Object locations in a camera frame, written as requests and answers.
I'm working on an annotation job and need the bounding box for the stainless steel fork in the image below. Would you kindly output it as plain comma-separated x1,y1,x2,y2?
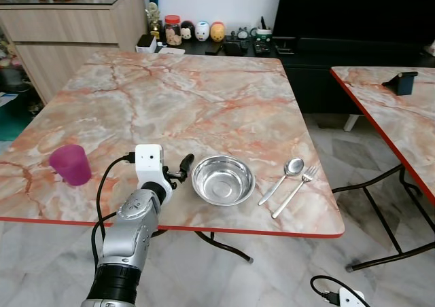
271,165,321,219

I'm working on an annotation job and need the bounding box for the gold trophy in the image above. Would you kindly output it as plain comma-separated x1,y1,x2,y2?
145,0,164,40

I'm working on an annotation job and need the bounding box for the purple plastic cup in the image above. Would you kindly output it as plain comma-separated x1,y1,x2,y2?
48,144,92,187

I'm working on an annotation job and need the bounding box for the red lidded snack jar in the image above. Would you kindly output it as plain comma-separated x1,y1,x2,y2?
163,14,184,48

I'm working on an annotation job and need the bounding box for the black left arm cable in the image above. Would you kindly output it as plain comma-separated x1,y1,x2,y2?
91,153,137,251

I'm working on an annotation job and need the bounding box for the light wooden cabinet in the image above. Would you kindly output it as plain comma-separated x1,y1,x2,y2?
0,0,148,105

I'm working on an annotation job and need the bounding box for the white egg toy figure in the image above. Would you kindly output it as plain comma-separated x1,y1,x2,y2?
195,20,211,42

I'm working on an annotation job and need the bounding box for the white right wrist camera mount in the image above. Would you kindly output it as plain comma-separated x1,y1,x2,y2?
338,288,368,307

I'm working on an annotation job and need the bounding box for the yellow egg toy figure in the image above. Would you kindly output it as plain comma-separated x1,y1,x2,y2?
209,21,226,43

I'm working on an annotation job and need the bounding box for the black and white toy figure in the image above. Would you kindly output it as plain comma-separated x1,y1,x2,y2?
179,20,196,42

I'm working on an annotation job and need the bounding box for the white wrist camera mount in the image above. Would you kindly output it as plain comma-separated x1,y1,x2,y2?
338,288,368,307
134,144,165,186

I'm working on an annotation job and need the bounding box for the stainless steel spoon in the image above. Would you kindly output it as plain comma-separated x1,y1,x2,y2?
258,158,306,207

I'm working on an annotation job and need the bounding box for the black straight table leg frame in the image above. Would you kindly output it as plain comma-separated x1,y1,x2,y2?
332,163,435,273

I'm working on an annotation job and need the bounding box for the black television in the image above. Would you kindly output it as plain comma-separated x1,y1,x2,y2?
271,0,435,48

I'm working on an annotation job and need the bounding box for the white and green mug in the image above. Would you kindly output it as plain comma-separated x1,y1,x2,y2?
254,26,275,44

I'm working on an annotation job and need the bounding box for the black phone on stand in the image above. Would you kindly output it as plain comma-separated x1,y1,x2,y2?
381,71,419,96

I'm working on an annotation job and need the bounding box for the black curved table leg frame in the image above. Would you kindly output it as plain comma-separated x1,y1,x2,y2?
151,228,255,264

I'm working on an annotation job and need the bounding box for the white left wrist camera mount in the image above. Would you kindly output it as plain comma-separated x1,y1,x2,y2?
134,144,165,186

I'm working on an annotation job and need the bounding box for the stainless steel bowl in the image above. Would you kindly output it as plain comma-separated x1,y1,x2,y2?
191,155,256,207

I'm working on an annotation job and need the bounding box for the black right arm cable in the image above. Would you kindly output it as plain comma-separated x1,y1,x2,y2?
310,274,372,307

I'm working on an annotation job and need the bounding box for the white small box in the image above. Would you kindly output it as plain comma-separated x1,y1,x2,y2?
135,33,159,54

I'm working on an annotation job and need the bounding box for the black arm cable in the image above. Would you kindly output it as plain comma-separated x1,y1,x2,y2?
310,274,372,307
91,153,137,251

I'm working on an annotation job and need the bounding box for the small grey toy figure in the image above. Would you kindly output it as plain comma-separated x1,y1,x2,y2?
234,26,251,44

